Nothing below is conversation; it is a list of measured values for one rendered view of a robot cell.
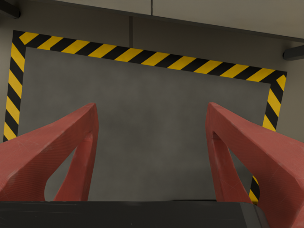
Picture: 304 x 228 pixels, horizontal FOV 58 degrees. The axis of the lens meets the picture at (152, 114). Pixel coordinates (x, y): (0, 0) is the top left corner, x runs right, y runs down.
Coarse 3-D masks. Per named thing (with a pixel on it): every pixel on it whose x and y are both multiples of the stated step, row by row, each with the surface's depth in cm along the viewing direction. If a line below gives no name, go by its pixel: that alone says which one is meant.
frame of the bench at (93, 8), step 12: (0, 0) 98; (36, 0) 77; (48, 0) 75; (0, 12) 104; (12, 12) 107; (108, 12) 78; (120, 12) 76; (132, 12) 74; (192, 24) 77; (204, 24) 75; (264, 36) 78; (276, 36) 76; (288, 36) 75; (300, 48) 101
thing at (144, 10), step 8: (64, 0) 72; (72, 0) 71; (80, 0) 70; (88, 0) 69; (96, 0) 68; (104, 0) 67; (112, 0) 66; (120, 0) 65; (128, 0) 64; (136, 0) 63; (144, 0) 62; (112, 8) 73; (120, 8) 72; (128, 8) 71; (136, 8) 69; (144, 8) 68
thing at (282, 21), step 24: (168, 0) 59; (192, 0) 57; (216, 0) 55; (240, 0) 53; (264, 0) 51; (288, 0) 49; (216, 24) 74; (240, 24) 70; (264, 24) 67; (288, 24) 64
